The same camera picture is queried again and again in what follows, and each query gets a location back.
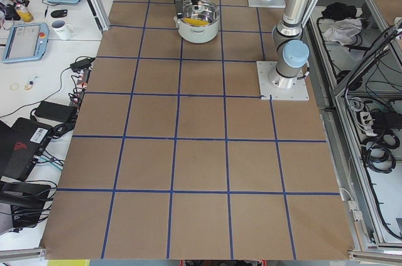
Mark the yellow corn cob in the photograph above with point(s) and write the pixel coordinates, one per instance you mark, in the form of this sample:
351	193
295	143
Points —
195	22

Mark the pale green cooking pot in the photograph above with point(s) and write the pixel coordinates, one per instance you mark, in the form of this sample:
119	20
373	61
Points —
208	11

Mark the black power adapter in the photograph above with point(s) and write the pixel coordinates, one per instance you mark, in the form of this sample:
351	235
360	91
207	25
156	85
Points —
82	64

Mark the white mug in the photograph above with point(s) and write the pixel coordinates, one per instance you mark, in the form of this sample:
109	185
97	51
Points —
62	29

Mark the white crumpled cloth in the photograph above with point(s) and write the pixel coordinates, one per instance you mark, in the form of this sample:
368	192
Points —
344	31

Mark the lower blue teach pendant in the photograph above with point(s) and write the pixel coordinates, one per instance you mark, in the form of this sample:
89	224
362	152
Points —
26	42

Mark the black power brick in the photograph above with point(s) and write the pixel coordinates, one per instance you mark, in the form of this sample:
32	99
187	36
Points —
56	112

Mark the black laptop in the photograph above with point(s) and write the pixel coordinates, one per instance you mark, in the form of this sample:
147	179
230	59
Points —
21	145

